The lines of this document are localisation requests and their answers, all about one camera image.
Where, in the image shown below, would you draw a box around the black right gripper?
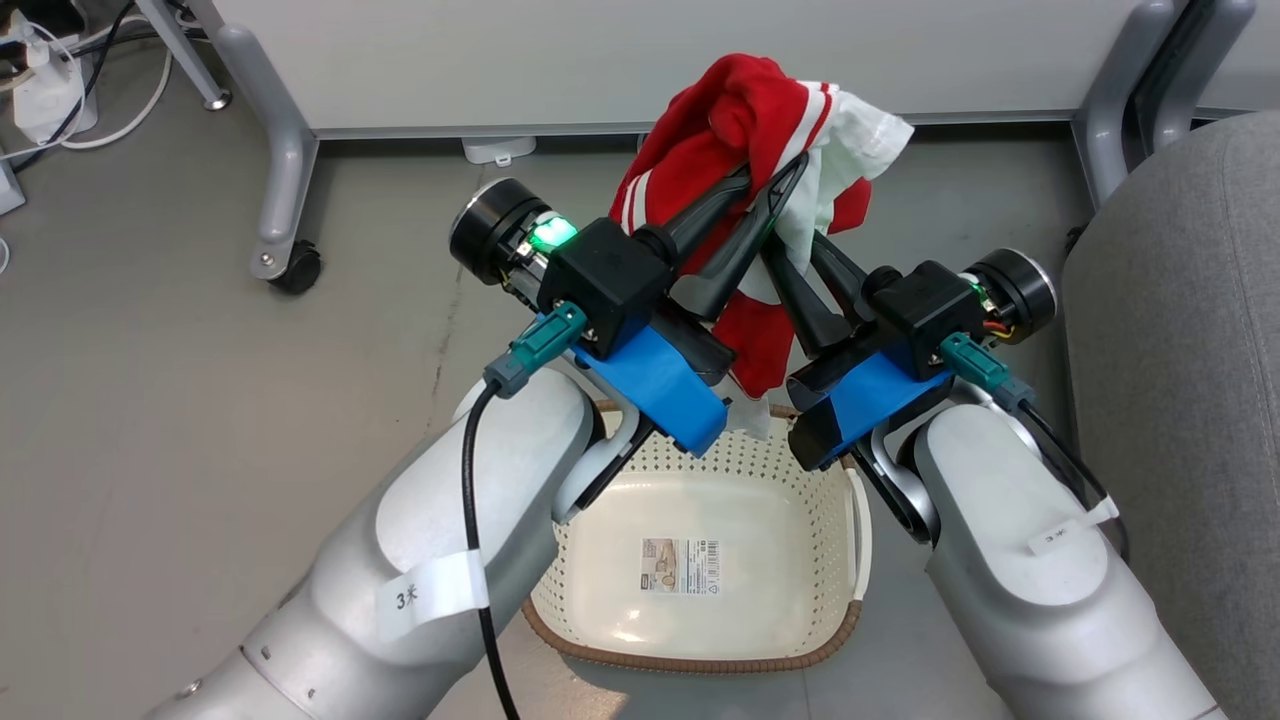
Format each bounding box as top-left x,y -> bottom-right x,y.
760,230 -> 987,379

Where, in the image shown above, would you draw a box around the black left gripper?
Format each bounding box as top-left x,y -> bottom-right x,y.
515,150 -> 811,358

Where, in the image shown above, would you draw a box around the red and white garment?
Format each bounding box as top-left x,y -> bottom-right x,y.
608,53 -> 916,441

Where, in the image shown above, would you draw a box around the grey fabric sofa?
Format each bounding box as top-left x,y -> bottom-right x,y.
1062,110 -> 1280,720

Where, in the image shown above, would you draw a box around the wide white partition panel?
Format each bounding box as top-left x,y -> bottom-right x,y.
208,0 -> 1146,138

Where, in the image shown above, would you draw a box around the small white floor adapter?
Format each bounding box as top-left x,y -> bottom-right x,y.
461,136 -> 538,167

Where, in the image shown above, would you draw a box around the paper label in basket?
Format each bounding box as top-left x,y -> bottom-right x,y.
640,537 -> 722,597

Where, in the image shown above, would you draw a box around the short grey partition foot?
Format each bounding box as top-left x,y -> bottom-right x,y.
1150,0 -> 1257,153
1071,0 -> 1177,208

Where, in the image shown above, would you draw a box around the cream plastic laundry basket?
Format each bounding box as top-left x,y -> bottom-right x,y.
520,398 -> 874,674

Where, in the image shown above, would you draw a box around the black caster wheel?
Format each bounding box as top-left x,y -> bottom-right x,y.
268,239 -> 324,296

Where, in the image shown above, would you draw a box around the long grey partition foot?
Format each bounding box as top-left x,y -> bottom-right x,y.
214,22 -> 321,282

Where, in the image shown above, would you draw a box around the narrow white partition panel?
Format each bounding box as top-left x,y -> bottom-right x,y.
1198,0 -> 1280,113

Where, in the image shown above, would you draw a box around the grey metal table leg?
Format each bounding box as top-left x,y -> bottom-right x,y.
135,0 -> 233,112

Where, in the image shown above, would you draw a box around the white power charger block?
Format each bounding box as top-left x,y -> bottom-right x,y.
8,10 -> 100,147

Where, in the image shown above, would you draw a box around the blue right camera mount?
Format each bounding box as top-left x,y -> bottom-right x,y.
818,350 -> 953,472

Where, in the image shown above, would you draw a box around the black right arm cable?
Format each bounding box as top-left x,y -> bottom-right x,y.
938,333 -> 1133,563

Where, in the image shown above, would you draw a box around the white floor cable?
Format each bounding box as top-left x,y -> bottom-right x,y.
58,48 -> 177,152

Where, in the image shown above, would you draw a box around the black floor cables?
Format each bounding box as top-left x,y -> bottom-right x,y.
0,0 -> 138,173

